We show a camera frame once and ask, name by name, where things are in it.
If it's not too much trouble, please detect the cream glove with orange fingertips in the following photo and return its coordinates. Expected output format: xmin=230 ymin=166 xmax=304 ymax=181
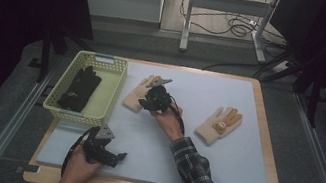
xmin=120 ymin=69 xmax=164 ymax=117

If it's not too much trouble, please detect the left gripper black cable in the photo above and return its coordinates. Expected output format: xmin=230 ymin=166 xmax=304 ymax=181
xmin=60 ymin=121 xmax=102 ymax=182

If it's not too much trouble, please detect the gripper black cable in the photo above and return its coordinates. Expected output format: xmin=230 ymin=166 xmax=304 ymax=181
xmin=60 ymin=121 xmax=102 ymax=182
xmin=162 ymin=95 xmax=192 ymax=136

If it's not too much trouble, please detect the grey foam mat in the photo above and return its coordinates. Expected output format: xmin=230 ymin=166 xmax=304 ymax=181
xmin=34 ymin=46 xmax=289 ymax=183

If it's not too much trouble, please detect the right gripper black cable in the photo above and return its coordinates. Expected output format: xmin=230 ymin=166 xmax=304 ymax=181
xmin=162 ymin=95 xmax=192 ymax=136

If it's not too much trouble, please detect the black stand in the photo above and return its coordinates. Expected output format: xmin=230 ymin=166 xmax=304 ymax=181
xmin=246 ymin=44 xmax=326 ymax=131
xmin=25 ymin=22 xmax=95 ymax=92

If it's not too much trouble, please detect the black table corner bracket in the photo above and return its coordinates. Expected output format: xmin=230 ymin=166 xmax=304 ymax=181
xmin=15 ymin=161 xmax=41 ymax=177

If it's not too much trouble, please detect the yellow-green plastic basket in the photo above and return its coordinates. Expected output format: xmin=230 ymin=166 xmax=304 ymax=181
xmin=40 ymin=45 xmax=131 ymax=131

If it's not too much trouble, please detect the white metal desk frame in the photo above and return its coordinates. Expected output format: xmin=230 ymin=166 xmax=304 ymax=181
xmin=177 ymin=0 xmax=284 ymax=68

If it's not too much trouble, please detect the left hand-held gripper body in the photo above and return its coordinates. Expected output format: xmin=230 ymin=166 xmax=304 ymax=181
xmin=79 ymin=121 xmax=127 ymax=170

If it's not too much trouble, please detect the cream glove with round tag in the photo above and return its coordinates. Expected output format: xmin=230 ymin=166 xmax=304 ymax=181
xmin=191 ymin=101 xmax=245 ymax=152

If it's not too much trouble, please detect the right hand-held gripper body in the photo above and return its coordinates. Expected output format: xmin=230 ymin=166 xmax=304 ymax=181
xmin=142 ymin=75 xmax=176 ymax=115

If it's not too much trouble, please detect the person's left hand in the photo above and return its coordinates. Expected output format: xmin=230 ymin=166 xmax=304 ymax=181
xmin=55 ymin=140 xmax=106 ymax=183

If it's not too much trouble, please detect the tangle of black floor cables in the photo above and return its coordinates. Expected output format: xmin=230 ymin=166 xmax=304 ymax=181
xmin=176 ymin=0 xmax=296 ymax=50

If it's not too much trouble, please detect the person's right hand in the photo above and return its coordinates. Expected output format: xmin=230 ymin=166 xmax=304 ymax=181
xmin=146 ymin=98 xmax=191 ymax=144

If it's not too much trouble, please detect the white power strip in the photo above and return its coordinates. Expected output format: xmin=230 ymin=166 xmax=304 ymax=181
xmin=270 ymin=57 xmax=291 ymax=76

